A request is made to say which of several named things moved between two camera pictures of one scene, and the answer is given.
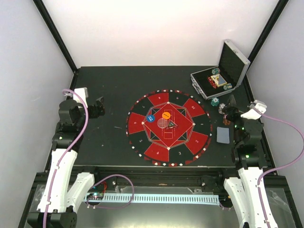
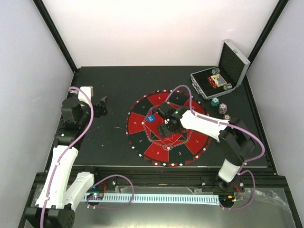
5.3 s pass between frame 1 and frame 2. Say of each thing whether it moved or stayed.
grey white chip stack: stayed
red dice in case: stayed
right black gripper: moved
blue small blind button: stayed
